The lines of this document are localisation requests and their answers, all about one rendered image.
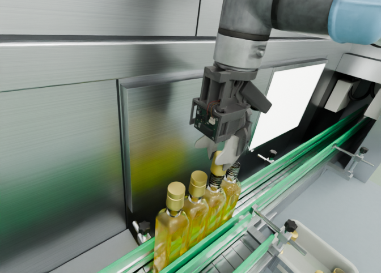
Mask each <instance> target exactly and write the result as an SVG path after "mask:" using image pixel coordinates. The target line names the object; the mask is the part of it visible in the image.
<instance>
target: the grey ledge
mask: <svg viewBox="0 0 381 273"><path fill-rule="evenodd" d="M137 247H138V244H137V243H136V241H135V239H134V237H133V236H132V234H131V232H130V230H129V229H127V230H125V231H123V232H121V233H119V234H117V235H116V236H114V237H112V238H110V239H109V240H106V241H105V242H103V243H101V244H100V245H98V246H96V247H94V248H92V249H90V250H89V251H87V252H85V253H83V254H81V255H80V256H78V257H76V258H74V259H72V260H70V261H69V262H67V263H65V264H63V265H62V266H60V267H58V268H56V269H54V270H53V271H51V272H49V273H97V272H99V271H100V270H102V269H103V268H105V267H107V266H108V265H110V264H111V263H113V262H114V261H116V260H118V259H119V258H121V257H123V256H124V255H126V254H127V253H129V252H131V251H132V250H134V249H135V248H137Z"/></svg>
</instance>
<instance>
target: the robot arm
mask: <svg viewBox="0 0 381 273"><path fill-rule="evenodd" d="M272 28H274V29H277V30H280V31H286V32H292V33H298V34H302V35H308V36H313V37H319V38H323V39H329V40H333V41H334V42H337V43H340V44H344V43H347V42H348V43H354V44H362V45H370V44H376V45H379V46H381V0H223V3H222V10H221V16H220V20H219V28H218V32H217V38H216V41H215V48H214V54H213V60H214V63H213V66H205V67H204V74H203V79H202V86H201V93H200V97H196V98H193V99H192V107H191V113H190V121H189V124H190V125H192V124H194V127H195V128H196V129H197V130H198V131H200V132H201V133H203V134H204V135H203V136H202V137H201V138H200V139H198V140H197V141H196V142H195V144H194V146H195V148H207V152H208V157H209V160H211V159H212V158H213V156H214V153H215V152H216V151H217V146H218V145H219V143H220V142H224V141H225V147H224V149H223V150H222V152H221V153H220V154H219V155H218V156H217V157H216V159H215V164H216V165H223V168H222V170H223V171H225V170H227V169H228V168H230V167H231V166H232V165H233V164H234V163H235V162H236V161H237V159H238V158H239V156H240V155H241V154H242V153H243V151H244V150H245V148H246V147H247V146H248V144H249V141H250V140H251V127H252V124H253V123H252V122H251V121H250V120H251V115H252V112H251V110H250V108H251V109H252V110H254V111H260V112H262V113H264V114H267V113H268V111H269V109H270V108H271V107H272V103H271V102H270V101H269V100H268V99H267V98H266V96H265V95H264V94H262V93H261V91H260V90H259V89H258V88H257V87H256V86H255V85H254V84H253V83H252V82H251V80H255V79H256V77H257V73H258V68H259V67H260V66H261V63H262V60H263V56H264V55H265V52H266V51H265V49H266V45H267V43H268V40H269V36H270V33H271V31H272ZM194 106H197V109H196V117H195V118H193V111H194Z"/></svg>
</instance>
